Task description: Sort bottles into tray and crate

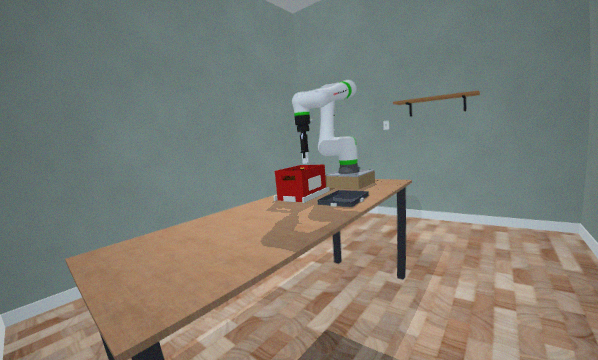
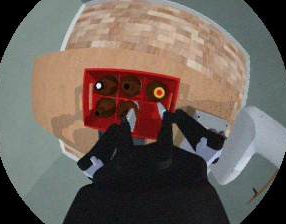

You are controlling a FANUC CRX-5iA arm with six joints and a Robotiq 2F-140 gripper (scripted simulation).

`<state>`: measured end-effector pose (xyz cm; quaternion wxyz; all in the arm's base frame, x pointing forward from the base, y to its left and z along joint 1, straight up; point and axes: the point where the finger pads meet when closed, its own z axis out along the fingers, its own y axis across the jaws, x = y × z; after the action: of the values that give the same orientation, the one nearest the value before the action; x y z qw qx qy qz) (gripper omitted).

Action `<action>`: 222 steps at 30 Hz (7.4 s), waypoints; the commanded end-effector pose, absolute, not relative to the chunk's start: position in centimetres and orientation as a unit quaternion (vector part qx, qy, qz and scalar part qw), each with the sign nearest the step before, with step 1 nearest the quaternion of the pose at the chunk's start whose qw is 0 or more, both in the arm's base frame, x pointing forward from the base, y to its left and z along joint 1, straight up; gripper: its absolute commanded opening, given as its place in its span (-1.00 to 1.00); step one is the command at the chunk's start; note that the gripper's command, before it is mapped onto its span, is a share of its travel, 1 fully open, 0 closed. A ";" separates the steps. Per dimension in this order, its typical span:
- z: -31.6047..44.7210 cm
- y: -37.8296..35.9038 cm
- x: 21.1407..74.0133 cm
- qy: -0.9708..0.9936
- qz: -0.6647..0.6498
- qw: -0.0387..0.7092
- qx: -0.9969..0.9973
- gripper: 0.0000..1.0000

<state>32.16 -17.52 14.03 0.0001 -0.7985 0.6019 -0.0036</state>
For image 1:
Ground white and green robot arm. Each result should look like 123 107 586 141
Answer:
292 80 360 174

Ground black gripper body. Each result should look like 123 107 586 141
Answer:
297 125 309 138

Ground red plastic crate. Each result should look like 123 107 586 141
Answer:
275 165 326 202

